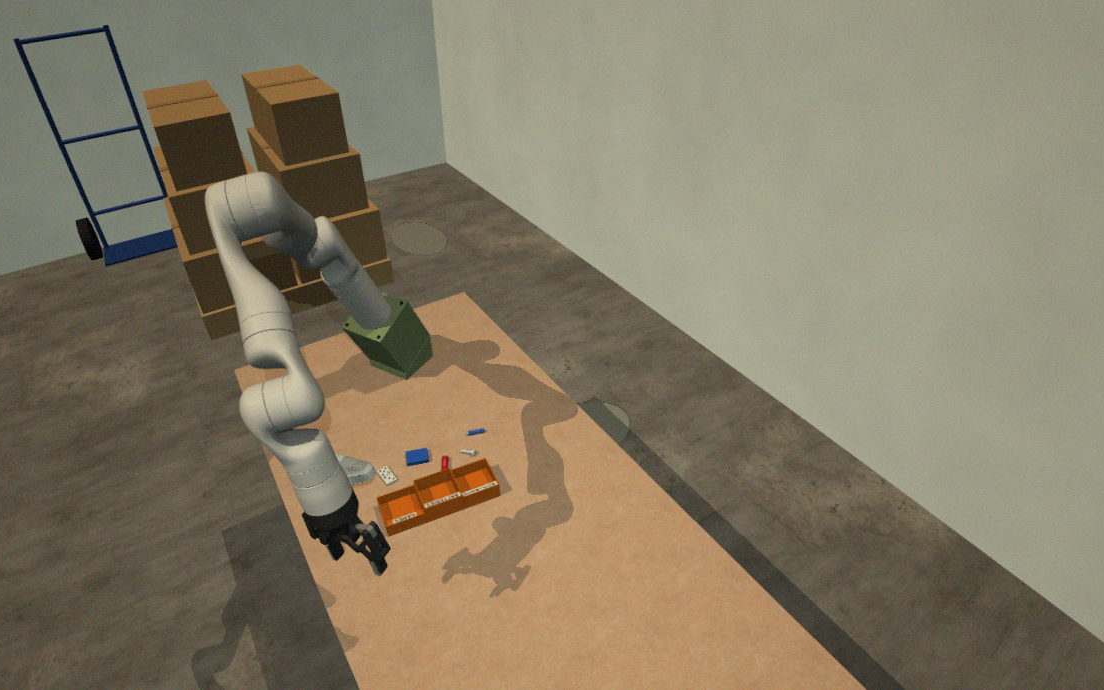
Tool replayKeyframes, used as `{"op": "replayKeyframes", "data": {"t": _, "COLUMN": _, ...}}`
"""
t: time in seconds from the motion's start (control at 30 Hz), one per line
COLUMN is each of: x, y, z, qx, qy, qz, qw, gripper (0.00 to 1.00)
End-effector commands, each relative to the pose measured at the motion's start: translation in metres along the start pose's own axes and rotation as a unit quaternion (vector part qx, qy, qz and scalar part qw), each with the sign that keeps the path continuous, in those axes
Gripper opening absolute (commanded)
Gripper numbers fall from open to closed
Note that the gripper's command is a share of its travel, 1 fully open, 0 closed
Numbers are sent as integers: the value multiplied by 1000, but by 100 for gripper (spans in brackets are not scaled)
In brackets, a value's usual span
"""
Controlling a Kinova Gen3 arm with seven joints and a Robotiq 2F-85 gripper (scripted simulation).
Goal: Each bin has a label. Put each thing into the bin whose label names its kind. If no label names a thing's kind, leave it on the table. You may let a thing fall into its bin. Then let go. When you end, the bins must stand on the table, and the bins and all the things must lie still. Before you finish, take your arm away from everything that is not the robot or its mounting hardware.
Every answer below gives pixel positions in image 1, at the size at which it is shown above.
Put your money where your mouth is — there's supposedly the white domino tile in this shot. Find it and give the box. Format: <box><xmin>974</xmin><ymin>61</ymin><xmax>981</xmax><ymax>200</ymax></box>
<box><xmin>376</xmin><ymin>466</ymin><xmax>397</xmax><ymax>486</ymax></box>

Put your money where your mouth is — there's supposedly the blue rectangular block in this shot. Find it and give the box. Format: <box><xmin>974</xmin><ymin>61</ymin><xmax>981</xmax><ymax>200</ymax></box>
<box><xmin>405</xmin><ymin>448</ymin><xmax>429</xmax><ymax>466</ymax></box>

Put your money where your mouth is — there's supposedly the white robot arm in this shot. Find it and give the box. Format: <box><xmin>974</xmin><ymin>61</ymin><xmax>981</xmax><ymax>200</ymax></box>
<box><xmin>205</xmin><ymin>172</ymin><xmax>391</xmax><ymax>516</ymax></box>

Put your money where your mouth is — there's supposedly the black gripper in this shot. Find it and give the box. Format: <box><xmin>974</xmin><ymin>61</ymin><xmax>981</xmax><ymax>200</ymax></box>
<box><xmin>302</xmin><ymin>488</ymin><xmax>391</xmax><ymax>576</ymax></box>

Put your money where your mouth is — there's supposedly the orange three-compartment bin rack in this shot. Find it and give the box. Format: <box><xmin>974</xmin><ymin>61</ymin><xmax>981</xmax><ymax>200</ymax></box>
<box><xmin>378</xmin><ymin>458</ymin><xmax>501</xmax><ymax>537</ymax></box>

